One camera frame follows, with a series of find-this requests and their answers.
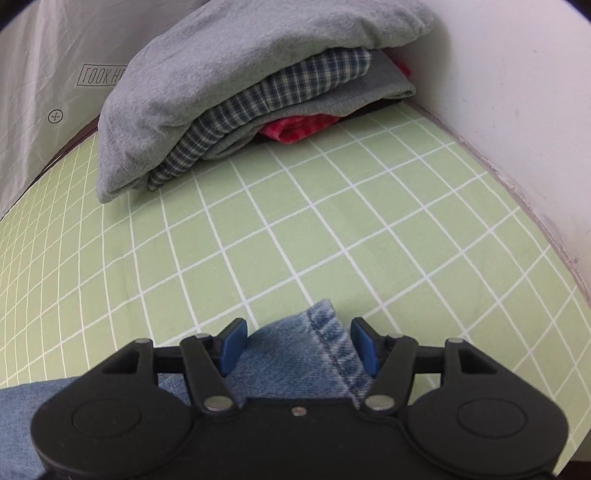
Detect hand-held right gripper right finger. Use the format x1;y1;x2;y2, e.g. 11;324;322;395
349;316;498;413

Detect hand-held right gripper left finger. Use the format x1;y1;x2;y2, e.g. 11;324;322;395
95;318;250;414

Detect blue denim jeans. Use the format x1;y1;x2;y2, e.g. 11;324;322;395
0;298;376;480

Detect red patterned garment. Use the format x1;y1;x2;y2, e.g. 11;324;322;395
257;61;413;145

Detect blue plaid shirt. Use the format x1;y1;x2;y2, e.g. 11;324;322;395
147;46;375;193

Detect dark grey folded garment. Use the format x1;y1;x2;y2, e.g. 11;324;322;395
202;50;417;161

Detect dark brown bed edge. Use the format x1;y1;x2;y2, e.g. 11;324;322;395
39;115;102;174

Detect light grey sweatshirt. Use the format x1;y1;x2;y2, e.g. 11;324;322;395
96;0;435;204

